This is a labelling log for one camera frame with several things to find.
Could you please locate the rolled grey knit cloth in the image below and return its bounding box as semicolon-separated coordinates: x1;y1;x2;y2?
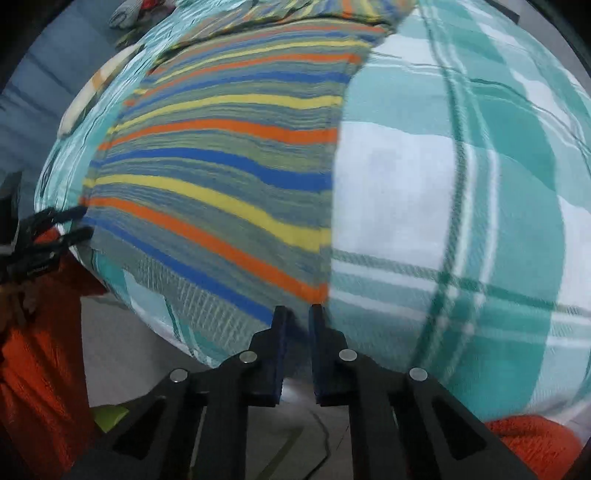
108;0;180;31

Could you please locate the thin dark cable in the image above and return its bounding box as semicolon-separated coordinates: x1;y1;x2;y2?
308;406;334;463

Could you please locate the person's left hand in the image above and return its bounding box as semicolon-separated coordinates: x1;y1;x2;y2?
0;281;40;330

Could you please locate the green plaid bed sheet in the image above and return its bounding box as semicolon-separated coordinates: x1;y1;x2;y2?
34;0;591;426

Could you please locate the person's orange knit clothing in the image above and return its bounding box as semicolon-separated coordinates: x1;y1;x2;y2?
0;230;583;480

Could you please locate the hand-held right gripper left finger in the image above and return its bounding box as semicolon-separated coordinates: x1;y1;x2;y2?
65;305;291;480

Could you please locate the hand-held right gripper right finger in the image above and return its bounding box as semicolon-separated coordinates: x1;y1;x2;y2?
308;304;537;480

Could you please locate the striped knit sweater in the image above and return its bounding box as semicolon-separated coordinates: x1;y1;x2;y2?
81;0;417;324

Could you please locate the folded cream striped pillow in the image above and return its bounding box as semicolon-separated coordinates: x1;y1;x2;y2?
57;44;154;140

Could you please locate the yellow-green object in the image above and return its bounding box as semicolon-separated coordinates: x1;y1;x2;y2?
92;404;131;435

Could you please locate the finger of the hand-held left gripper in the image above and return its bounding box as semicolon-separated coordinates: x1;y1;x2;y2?
18;205;89;232
25;226;96;257

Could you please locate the blue curtain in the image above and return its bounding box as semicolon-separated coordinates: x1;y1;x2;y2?
0;0;122;185

